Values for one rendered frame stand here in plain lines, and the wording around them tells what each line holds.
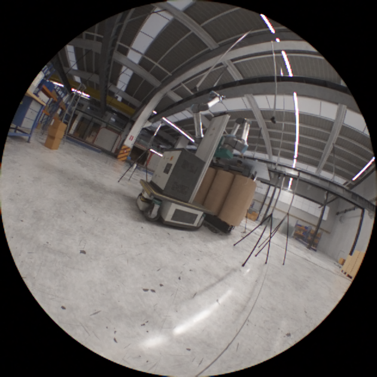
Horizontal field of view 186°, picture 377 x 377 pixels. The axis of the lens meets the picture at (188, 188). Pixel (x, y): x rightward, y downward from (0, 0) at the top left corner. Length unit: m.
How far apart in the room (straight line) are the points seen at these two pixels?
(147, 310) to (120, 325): 0.14
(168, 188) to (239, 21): 9.75
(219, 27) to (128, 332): 10.50
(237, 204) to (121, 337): 2.06
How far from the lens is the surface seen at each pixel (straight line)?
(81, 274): 0.62
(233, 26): 9.78
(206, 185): 2.51
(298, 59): 9.99
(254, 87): 5.04
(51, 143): 3.40
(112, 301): 0.56
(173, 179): 1.17
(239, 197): 2.06
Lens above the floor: 0.52
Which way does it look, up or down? 1 degrees down
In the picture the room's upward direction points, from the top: 25 degrees clockwise
